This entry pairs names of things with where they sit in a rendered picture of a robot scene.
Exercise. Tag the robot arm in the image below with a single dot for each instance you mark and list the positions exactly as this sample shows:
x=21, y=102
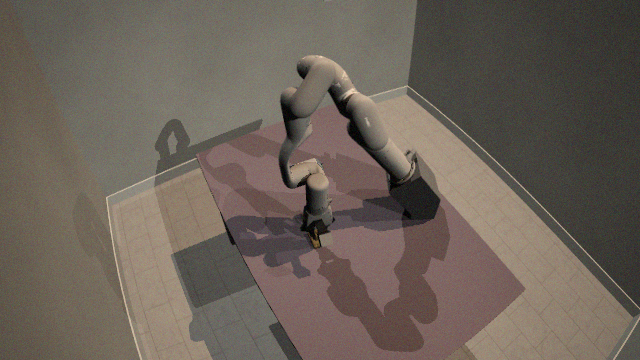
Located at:
x=320, y=75

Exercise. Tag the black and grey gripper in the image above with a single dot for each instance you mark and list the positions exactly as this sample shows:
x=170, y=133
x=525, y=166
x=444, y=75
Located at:
x=309, y=219

